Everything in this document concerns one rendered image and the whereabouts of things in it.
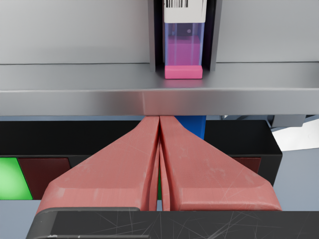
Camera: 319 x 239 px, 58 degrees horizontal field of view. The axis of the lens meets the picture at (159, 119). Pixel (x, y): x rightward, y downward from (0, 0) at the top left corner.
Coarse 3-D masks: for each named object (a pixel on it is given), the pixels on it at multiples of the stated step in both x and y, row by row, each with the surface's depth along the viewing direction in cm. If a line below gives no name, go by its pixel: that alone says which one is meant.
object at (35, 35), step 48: (0, 0) 11; (48, 0) 11; (96, 0) 11; (144, 0) 11; (240, 0) 11; (288, 0) 11; (0, 48) 12; (48, 48) 12; (96, 48) 12; (144, 48) 12; (240, 48) 12; (288, 48) 12
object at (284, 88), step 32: (0, 64) 12; (32, 64) 12; (64, 64) 12; (96, 64) 12; (128, 64) 12; (160, 64) 12; (224, 64) 12; (256, 64) 12; (288, 64) 12; (0, 96) 10; (32, 96) 10; (64, 96) 10; (96, 96) 10; (128, 96) 10; (160, 96) 10; (192, 96) 10; (224, 96) 10; (256, 96) 10; (288, 96) 10
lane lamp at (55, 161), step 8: (24, 160) 17; (32, 160) 17; (40, 160) 17; (48, 160) 17; (56, 160) 16; (64, 160) 16; (24, 168) 17; (32, 168) 17; (40, 168) 17; (48, 168) 17; (56, 168) 17; (64, 168) 17; (32, 176) 17; (40, 176) 17; (48, 176) 17; (56, 176) 17; (32, 184) 18; (40, 184) 18; (32, 192) 18; (40, 192) 18
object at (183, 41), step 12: (168, 24) 10; (180, 24) 10; (192, 24) 10; (204, 24) 10; (168, 36) 10; (180, 36) 10; (192, 36) 10; (168, 48) 10; (180, 48) 10; (192, 48) 10; (168, 60) 11; (180, 60) 11; (192, 60) 11
